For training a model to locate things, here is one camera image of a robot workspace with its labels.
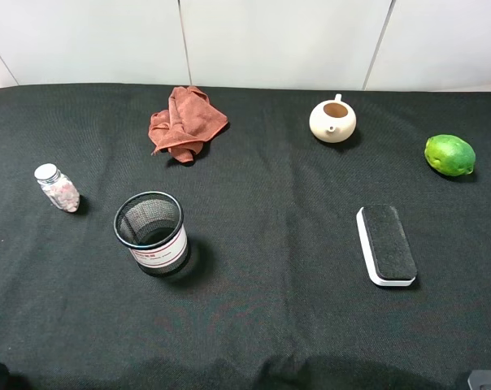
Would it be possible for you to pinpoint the cream ceramic teapot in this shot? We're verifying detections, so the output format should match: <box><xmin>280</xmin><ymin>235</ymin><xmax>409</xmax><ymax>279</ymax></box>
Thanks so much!
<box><xmin>309</xmin><ymin>93</ymin><xmax>357</xmax><ymax>143</ymax></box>

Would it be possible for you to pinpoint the rust orange crumpled cloth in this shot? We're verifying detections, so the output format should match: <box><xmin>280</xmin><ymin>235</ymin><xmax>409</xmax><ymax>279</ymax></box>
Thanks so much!
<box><xmin>148</xmin><ymin>86</ymin><xmax>228</xmax><ymax>163</ymax></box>

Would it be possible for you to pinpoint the black mesh pen cup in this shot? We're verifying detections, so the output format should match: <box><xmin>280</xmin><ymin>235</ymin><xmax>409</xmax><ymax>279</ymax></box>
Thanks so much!
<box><xmin>113</xmin><ymin>191</ymin><xmax>189</xmax><ymax>276</ymax></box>

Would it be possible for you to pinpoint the black tablecloth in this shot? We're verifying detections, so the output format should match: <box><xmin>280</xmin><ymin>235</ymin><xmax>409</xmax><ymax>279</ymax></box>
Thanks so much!
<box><xmin>0</xmin><ymin>84</ymin><xmax>491</xmax><ymax>389</ymax></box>

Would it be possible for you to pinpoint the black white board eraser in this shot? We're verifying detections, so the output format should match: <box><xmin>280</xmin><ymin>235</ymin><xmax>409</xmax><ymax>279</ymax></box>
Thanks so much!
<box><xmin>356</xmin><ymin>205</ymin><xmax>417</xmax><ymax>288</ymax></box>

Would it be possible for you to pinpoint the glass jar of pills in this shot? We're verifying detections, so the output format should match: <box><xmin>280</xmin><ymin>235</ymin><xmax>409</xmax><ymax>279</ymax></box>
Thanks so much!
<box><xmin>34</xmin><ymin>163</ymin><xmax>80</xmax><ymax>213</ymax></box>

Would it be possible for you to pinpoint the green lime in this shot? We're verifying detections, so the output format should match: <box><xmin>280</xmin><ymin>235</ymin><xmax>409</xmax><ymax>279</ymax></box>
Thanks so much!
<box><xmin>424</xmin><ymin>134</ymin><xmax>476</xmax><ymax>177</ymax></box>

